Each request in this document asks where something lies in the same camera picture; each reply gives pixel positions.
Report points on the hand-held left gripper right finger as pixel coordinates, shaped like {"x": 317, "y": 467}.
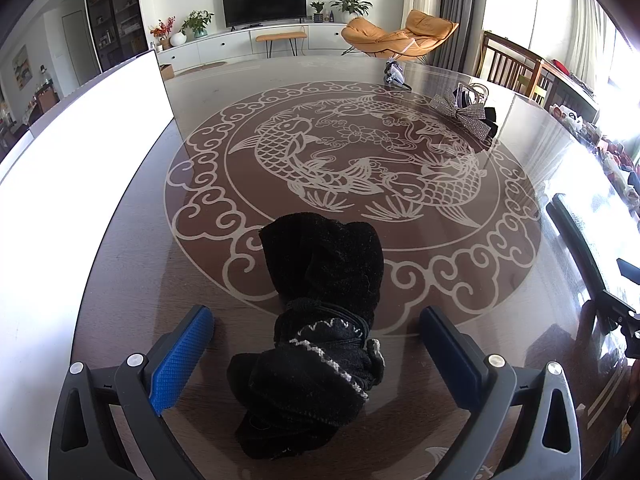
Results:
{"x": 448, "y": 360}

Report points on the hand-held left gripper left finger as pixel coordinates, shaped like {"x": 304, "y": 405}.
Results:
{"x": 182, "y": 360}

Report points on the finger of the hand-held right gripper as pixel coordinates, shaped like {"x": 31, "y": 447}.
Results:
{"x": 575, "y": 247}
{"x": 629, "y": 267}

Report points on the black knitted cloth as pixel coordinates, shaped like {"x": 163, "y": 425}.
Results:
{"x": 320, "y": 285}

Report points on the rhinestone hair bow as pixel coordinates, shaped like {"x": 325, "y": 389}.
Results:
{"x": 467, "y": 112}

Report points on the white cardboard box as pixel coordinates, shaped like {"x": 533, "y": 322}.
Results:
{"x": 75, "y": 185}

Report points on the clear safety glasses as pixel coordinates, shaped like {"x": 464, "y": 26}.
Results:
{"x": 395, "y": 72}

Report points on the brown fish-patterned desktop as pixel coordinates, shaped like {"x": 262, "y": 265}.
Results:
{"x": 150, "y": 285}

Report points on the pile of clutter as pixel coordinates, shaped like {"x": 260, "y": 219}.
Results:
{"x": 615, "y": 160}

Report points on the yellow green stool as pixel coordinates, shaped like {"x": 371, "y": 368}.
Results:
{"x": 537, "y": 85}

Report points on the wooden side table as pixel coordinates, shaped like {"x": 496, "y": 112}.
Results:
{"x": 565, "y": 77}

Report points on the dark wooden slatted chair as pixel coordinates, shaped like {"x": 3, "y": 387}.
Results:
{"x": 505, "y": 62}

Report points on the white sheer curtain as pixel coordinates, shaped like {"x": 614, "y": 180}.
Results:
{"x": 592, "y": 30}

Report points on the grey curtain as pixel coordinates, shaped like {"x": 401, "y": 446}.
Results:
{"x": 465, "y": 0}

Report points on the orange rocking chair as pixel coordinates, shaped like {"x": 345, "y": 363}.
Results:
{"x": 380, "y": 35}

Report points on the brown cardboard box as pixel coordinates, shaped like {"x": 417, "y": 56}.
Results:
{"x": 166, "y": 71}

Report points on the wooden dining chair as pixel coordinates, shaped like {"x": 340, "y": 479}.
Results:
{"x": 45, "y": 100}

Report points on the beige oval pet bed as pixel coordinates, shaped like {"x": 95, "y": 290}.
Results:
{"x": 205, "y": 66}

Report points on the white TV cabinet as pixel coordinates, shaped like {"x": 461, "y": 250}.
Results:
{"x": 225, "y": 45}

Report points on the white round vase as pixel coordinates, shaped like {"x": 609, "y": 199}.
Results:
{"x": 178, "y": 39}

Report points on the large leafy potted plant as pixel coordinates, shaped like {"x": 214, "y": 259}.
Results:
{"x": 352, "y": 5}

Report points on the red flower plant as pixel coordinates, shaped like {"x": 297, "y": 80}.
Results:
{"x": 162, "y": 30}

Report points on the white door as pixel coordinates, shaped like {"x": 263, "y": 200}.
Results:
{"x": 72, "y": 45}

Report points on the framed landscape painting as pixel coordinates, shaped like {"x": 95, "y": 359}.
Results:
{"x": 21, "y": 67}

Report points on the wooden bench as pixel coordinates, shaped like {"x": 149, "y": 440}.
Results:
{"x": 280, "y": 36}

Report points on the green potted plant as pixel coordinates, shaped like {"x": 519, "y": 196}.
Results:
{"x": 197, "y": 21}

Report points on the small potted plant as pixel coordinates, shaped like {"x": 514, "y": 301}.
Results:
{"x": 317, "y": 6}

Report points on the black glass display cabinet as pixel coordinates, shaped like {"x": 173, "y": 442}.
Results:
{"x": 115, "y": 10}

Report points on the black television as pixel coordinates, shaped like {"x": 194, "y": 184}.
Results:
{"x": 265, "y": 2}

